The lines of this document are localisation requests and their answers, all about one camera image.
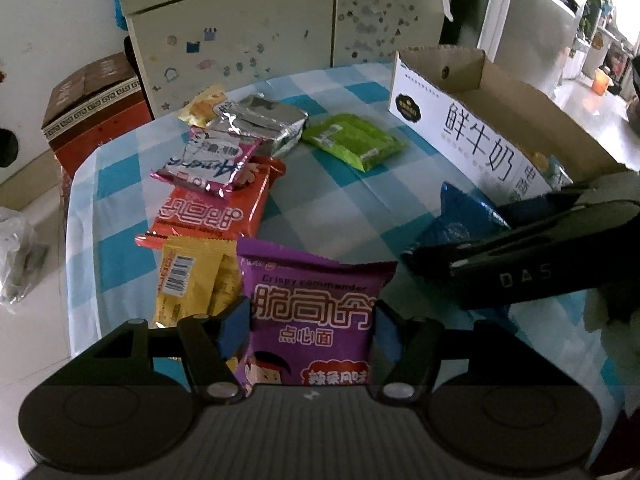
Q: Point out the dark blue snack packet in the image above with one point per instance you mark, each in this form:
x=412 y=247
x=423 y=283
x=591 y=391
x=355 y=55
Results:
x=455 y=220

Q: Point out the green potted plant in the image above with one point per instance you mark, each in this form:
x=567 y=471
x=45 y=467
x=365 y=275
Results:
x=597 y=5

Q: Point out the green snack packet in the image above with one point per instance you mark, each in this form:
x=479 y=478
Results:
x=355 y=140

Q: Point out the red and brown carton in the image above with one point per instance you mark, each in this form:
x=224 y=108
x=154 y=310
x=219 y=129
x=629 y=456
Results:
x=100 y=125

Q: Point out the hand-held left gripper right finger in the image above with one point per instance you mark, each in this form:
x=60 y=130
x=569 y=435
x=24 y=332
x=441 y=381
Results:
x=387 y=332

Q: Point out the yellow barcode snack packet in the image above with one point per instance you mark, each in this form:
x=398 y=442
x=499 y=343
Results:
x=190 y=285

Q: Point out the clear plastic bag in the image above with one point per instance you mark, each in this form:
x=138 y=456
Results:
x=15 y=255

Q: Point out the light blue snack packet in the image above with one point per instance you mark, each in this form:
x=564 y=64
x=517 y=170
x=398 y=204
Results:
x=555 y=172

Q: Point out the yellow waffle packet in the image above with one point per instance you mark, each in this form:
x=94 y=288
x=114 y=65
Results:
x=202 y=107

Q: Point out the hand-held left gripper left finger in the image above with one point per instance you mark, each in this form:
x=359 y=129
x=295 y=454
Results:
x=235 y=325

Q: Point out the pink and white snack packet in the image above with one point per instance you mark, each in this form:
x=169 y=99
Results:
x=210 y=165

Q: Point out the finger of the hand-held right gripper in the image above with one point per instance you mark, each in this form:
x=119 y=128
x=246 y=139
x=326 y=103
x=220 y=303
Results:
x=540 y=207
x=450 y=255

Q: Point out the purple snack packet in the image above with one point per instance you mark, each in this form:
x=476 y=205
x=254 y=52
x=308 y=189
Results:
x=310 y=280

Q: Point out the silver foil snack packet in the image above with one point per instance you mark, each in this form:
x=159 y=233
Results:
x=265 y=120

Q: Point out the printed cardboard box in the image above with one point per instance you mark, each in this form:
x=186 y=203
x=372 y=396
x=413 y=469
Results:
x=465 y=125

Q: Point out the cream cabinet with stickers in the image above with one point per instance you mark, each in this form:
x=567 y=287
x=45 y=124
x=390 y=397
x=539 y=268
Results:
x=280 y=25

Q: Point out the red snack packet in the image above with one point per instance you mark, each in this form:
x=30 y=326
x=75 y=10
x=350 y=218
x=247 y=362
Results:
x=210 y=210

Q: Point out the blue checked tablecloth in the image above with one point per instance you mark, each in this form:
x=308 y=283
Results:
x=325 y=200

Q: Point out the white refrigerator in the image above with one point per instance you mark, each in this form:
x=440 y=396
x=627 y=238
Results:
x=525 y=35

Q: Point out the orange plastic container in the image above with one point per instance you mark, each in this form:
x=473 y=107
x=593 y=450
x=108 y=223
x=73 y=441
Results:
x=600 y=81

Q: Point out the black vase flower wall sticker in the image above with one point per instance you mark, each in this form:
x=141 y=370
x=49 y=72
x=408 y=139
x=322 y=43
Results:
x=7 y=150

